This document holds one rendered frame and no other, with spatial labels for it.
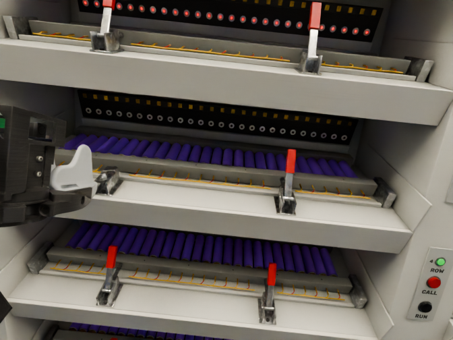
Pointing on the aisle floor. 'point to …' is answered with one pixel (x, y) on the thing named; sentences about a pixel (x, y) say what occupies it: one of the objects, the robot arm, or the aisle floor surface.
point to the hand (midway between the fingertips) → (80, 189)
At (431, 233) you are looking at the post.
